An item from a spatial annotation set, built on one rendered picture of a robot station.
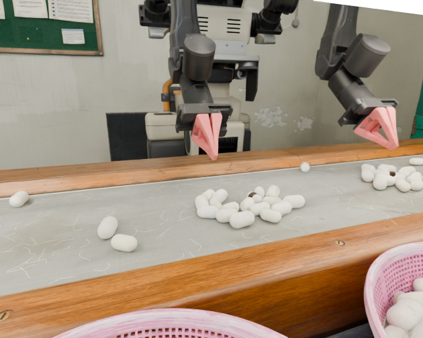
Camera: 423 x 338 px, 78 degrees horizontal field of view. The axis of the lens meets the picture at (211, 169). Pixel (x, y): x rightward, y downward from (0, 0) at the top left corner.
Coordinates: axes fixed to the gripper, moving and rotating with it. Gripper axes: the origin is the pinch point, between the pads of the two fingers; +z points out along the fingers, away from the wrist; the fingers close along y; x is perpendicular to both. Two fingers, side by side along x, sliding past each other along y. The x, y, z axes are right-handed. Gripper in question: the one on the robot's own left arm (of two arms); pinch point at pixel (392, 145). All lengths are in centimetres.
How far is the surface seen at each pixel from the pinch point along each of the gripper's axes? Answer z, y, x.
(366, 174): 1.6, -0.7, 7.6
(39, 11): -203, -98, 82
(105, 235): 8, -50, 4
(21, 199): -4, -64, 14
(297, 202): 7.0, -22.3, 3.9
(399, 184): 6.3, 1.1, 4.2
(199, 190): -2.3, -34.4, 13.5
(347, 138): -96, 145, 116
